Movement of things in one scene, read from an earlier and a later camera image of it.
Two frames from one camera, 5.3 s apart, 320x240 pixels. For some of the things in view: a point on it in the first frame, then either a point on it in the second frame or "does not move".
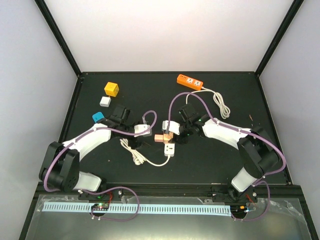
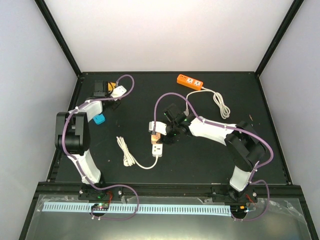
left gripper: (134, 143) → (115, 105)
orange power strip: (189, 82) does not move
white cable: (137, 159) → (128, 159)
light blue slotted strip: (138, 209) does not move
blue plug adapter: (97, 116) does not move
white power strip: (169, 149) → (157, 150)
